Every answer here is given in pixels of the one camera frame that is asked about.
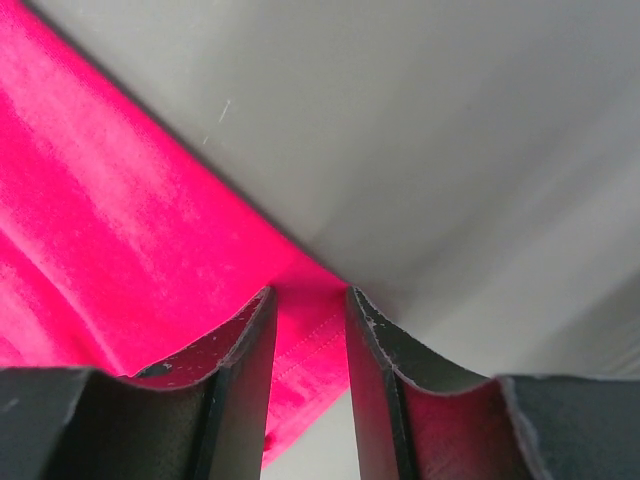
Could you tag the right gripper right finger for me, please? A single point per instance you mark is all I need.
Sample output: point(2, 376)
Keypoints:
point(418, 415)

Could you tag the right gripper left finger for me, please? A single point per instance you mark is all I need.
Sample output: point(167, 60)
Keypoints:
point(198, 414)

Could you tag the pink t shirt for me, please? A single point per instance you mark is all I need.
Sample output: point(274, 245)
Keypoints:
point(118, 248)

